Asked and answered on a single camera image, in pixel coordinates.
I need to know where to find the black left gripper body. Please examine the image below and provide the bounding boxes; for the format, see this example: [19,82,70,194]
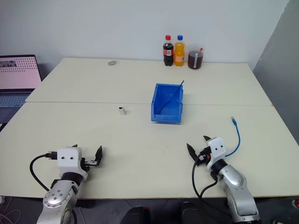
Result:
[80,157,99,173]

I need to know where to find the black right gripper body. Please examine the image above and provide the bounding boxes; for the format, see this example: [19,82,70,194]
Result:
[197,147,212,167]

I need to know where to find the blue plastic bin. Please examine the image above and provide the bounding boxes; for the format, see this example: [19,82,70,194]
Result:
[150,83,184,124]

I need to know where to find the thin blue strip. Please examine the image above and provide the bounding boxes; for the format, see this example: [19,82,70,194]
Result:
[153,79,185,118]

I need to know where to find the dark rounded shape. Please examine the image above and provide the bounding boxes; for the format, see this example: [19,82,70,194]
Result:
[179,201,203,224]
[119,205,150,224]

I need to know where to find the measuring cup with dark liquid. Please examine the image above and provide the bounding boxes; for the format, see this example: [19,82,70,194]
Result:
[187,43,206,70]

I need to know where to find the orange soda bottle blue cap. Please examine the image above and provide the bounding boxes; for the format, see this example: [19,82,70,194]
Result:
[174,35,186,67]

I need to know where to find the open laptop pink screen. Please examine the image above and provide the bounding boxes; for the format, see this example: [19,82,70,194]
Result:
[0,54,43,125]

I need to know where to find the cola bottle red cap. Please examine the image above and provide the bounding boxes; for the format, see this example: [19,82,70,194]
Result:
[162,35,175,67]

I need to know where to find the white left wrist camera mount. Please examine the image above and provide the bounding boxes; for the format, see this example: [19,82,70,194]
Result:
[57,147,83,175]

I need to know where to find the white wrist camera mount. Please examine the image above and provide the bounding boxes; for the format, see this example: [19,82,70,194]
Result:
[207,137,227,173]
[57,147,83,175]

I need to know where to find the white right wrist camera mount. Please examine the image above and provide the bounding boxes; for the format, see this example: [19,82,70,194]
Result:
[207,137,227,173]

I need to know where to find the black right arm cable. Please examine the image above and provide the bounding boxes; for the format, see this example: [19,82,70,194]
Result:
[192,151,232,221]

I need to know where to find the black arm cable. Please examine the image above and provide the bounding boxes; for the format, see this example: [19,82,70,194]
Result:
[29,151,58,192]
[192,151,232,221]

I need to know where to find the blue Ethernet cable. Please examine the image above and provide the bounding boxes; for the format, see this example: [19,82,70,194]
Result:
[224,117,242,158]

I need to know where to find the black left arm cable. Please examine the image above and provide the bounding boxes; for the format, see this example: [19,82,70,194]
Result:
[29,151,58,192]

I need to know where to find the white floor cables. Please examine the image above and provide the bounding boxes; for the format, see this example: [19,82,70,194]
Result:
[0,196,22,224]

